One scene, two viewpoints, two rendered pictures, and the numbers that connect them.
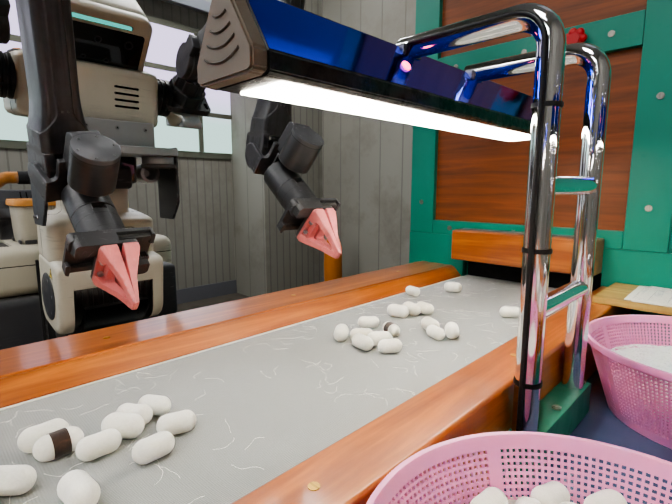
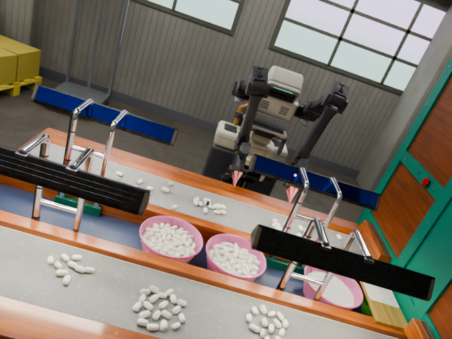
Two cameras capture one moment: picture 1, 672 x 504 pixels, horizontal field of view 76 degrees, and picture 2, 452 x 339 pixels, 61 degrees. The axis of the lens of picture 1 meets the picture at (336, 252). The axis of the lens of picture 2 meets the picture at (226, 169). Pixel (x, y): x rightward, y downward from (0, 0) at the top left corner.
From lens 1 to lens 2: 1.50 m
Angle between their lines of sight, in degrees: 41
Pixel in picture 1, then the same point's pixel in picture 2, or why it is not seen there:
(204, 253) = (348, 145)
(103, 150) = (245, 150)
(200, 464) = (220, 218)
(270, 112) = (302, 150)
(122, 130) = (276, 122)
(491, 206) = (383, 221)
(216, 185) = (380, 107)
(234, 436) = (228, 219)
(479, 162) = (391, 202)
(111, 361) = (225, 194)
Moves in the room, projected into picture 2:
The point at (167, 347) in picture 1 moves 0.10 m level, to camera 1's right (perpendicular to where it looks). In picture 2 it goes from (237, 197) to (249, 208)
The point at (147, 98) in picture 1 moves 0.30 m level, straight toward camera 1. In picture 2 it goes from (290, 112) to (276, 121)
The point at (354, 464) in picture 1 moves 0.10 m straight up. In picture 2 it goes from (233, 231) to (240, 214)
